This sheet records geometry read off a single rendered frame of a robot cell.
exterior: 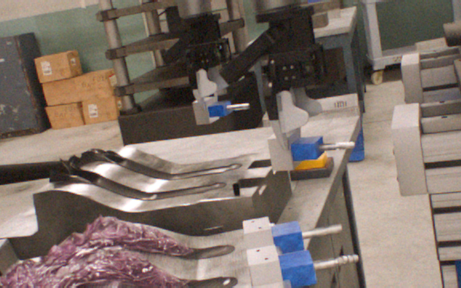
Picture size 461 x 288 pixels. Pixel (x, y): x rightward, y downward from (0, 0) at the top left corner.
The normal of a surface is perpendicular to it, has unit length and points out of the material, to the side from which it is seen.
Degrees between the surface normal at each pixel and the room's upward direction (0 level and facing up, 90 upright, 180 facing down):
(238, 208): 90
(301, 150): 90
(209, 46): 90
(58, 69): 89
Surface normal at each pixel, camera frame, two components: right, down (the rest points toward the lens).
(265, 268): 0.03, 0.22
